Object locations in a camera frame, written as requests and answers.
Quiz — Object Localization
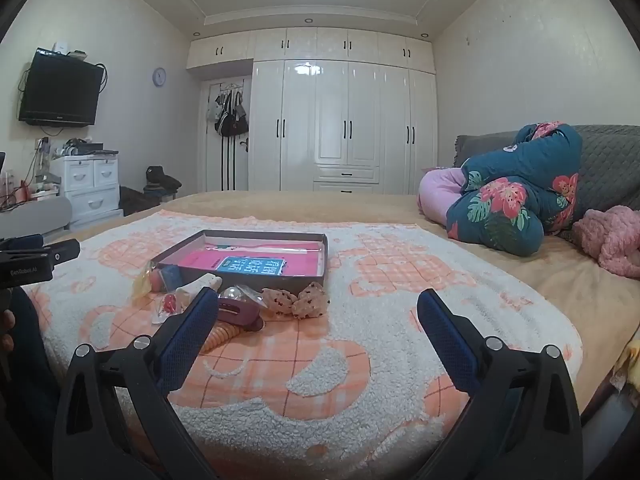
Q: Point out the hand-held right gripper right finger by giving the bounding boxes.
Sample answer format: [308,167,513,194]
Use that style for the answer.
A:
[417,289,583,480]

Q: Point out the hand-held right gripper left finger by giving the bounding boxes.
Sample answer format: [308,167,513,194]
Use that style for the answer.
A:
[52,287,221,480]

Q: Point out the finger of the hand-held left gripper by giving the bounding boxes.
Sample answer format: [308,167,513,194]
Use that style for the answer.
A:
[31,239,81,268]
[0,234,45,253]

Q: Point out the peach spiral hair clip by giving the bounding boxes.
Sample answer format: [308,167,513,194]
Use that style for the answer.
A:
[202,324,247,354]

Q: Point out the red brooch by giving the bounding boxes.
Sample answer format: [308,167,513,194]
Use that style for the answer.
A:
[151,292,189,324]

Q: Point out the white hair claw clip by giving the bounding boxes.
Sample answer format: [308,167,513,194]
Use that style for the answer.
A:
[175,274,223,297]

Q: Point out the maroon hair clip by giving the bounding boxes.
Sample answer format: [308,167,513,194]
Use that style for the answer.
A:
[217,299,265,332]

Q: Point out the dotted sheer hair bow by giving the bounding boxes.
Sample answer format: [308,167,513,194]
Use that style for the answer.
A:
[261,282,330,320]

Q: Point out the shallow brown cardboard box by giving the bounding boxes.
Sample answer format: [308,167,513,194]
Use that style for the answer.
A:
[150,230,329,282]

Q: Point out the person's left hand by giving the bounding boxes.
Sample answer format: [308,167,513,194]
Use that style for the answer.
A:
[0,310,16,354]

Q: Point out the grey padded chair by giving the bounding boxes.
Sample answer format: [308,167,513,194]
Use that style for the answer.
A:
[0,195,74,242]

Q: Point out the pink and blue small packet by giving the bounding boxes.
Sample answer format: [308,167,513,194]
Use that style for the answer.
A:
[152,265,184,292]

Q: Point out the clear plastic packet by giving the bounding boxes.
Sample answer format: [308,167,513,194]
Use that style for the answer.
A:
[221,285,267,312]

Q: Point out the white drawer cabinet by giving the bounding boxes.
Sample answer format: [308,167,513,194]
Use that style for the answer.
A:
[50,151,124,227]

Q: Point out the dark blue clothing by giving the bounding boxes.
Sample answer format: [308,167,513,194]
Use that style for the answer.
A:
[0,286,67,480]

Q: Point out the dark brown bag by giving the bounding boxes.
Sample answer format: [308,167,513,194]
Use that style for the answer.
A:
[119,186,168,217]

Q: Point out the orange checked fleece blanket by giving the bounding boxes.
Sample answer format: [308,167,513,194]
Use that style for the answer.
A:
[27,210,584,467]

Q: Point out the pile of dark clothes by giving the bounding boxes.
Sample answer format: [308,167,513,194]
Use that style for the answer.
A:
[143,165,183,194]

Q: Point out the pink quilt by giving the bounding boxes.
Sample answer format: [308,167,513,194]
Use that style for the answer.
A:
[418,166,469,227]

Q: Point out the blue floral quilt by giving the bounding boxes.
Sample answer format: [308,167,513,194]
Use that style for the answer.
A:
[446,121,584,257]

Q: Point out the beige bed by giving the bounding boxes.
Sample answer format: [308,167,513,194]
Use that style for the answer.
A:
[65,190,640,426]

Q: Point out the white door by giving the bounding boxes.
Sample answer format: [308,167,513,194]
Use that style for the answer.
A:
[200,76,252,192]

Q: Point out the pink fluffy blanket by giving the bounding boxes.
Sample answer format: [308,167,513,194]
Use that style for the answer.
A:
[572,205,640,280]

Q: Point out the hanging bags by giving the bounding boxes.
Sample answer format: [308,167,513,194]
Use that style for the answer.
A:
[213,91,250,137]

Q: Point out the grey quilted headboard cover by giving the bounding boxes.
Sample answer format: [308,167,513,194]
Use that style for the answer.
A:
[452,125,640,243]

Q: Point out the white wardrobe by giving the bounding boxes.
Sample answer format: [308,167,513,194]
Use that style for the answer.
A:
[186,26,439,195]

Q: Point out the black wall television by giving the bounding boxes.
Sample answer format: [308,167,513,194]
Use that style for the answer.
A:
[18,48,105,127]

